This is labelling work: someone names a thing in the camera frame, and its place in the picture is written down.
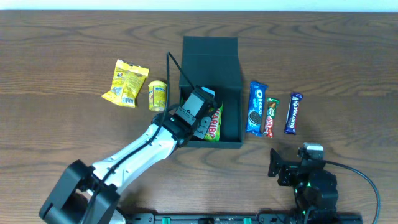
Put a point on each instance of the Haribo gummy candy bag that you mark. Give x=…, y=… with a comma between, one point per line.
x=213, y=133

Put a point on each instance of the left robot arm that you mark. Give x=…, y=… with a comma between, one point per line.
x=90, y=194

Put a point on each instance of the blue Oreo cookie pack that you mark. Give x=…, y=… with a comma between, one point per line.
x=257, y=99

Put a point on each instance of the dark green open box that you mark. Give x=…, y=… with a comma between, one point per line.
x=213, y=62

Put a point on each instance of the yellow snack bag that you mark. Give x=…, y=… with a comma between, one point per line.
x=126, y=84

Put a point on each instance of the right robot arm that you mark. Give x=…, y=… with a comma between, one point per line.
x=314, y=187

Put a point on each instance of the purple Dairy Milk bar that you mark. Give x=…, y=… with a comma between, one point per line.
x=291, y=120

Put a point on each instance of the red green KitKat bar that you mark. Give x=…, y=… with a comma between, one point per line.
x=272, y=105

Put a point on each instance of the yellow candy canister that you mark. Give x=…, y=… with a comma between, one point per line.
x=157, y=95

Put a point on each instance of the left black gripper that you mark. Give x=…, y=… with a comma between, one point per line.
x=203, y=127

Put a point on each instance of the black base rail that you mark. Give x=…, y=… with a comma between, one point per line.
x=260, y=218

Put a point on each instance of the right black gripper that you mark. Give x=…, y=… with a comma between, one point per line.
x=285, y=172

